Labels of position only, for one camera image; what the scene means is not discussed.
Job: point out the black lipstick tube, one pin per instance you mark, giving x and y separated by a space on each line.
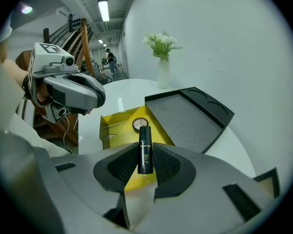
145 152

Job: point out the yellow small item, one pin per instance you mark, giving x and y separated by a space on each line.
139 123

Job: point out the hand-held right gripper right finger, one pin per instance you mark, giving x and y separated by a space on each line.
175 177

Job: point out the person's left forearm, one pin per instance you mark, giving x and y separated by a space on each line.
13 71

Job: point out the black box lid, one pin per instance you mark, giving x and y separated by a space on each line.
185 121

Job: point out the black round-hole panel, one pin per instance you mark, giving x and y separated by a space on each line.
75 23

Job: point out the white flower bouquet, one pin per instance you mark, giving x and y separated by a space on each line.
162 44

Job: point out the yellow box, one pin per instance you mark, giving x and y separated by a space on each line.
119 135

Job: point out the round ceiling downlight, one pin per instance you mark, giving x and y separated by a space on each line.
26 9

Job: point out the white vase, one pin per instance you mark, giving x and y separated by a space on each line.
163 74

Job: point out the person's left hand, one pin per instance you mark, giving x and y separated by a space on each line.
44 95

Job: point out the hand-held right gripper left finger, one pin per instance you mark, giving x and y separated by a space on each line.
110 174

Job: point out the short ceiling tube light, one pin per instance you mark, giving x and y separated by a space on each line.
103 10

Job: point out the black wristband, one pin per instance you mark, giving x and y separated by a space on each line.
27 86

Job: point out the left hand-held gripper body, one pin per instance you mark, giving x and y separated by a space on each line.
73 89

